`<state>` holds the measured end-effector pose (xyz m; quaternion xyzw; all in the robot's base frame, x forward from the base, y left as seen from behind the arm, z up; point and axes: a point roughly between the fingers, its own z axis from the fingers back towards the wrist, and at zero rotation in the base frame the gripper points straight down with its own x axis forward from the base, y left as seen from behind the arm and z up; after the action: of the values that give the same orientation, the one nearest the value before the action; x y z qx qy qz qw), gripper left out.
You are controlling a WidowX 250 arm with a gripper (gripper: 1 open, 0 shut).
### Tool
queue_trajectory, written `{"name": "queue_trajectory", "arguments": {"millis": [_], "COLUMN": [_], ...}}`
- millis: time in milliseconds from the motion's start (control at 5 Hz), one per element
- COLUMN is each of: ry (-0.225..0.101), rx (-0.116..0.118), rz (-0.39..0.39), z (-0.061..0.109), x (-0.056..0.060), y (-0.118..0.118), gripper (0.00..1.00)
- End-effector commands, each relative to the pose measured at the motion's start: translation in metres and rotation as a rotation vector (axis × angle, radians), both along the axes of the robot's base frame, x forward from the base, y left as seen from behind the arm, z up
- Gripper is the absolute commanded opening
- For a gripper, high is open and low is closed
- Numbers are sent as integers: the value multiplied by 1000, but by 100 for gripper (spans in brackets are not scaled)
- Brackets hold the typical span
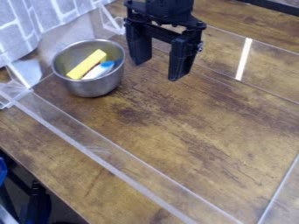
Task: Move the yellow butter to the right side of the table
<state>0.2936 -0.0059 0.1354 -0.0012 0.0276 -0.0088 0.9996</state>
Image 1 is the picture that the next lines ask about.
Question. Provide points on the white blue tube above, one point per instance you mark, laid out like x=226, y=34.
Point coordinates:
x=99, y=70

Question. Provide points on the black table leg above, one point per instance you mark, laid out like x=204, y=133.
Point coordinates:
x=39, y=208

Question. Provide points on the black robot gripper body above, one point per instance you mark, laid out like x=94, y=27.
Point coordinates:
x=165, y=20

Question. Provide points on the yellow butter block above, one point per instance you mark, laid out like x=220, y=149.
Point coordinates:
x=87, y=64

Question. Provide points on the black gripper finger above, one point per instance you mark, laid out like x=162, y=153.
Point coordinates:
x=139, y=42
x=182, y=57

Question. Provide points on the stainless steel bowl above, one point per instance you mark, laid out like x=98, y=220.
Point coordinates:
x=73, y=54

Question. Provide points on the grey brick pattern cloth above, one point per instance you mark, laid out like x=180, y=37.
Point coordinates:
x=26, y=19

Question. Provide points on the blue object under table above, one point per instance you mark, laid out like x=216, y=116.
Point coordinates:
x=3, y=171

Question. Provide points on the clear acrylic barrier frame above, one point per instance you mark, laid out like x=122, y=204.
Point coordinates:
x=197, y=151

